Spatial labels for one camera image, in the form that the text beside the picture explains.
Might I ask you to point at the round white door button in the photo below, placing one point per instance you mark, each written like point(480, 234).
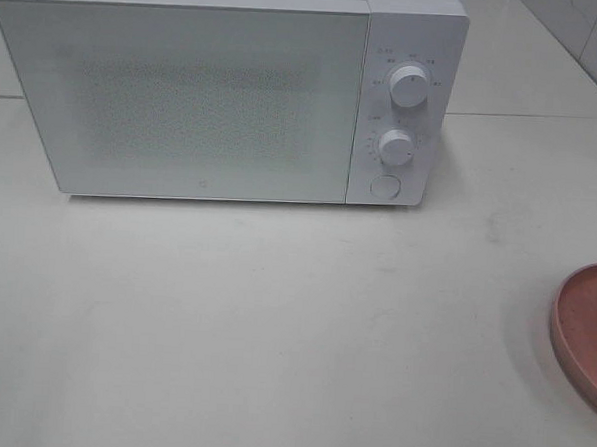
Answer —
point(385, 187)

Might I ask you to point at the white microwave door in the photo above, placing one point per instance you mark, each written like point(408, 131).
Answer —
point(179, 102)

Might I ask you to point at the pink round plate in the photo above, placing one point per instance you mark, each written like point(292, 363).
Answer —
point(573, 330)

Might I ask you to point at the lower white timer knob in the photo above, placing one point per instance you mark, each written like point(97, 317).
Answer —
point(396, 147)

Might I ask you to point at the white microwave oven body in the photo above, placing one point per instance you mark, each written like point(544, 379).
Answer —
point(429, 32)

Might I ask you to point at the upper white power knob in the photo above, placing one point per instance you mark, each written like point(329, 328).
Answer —
point(409, 85)

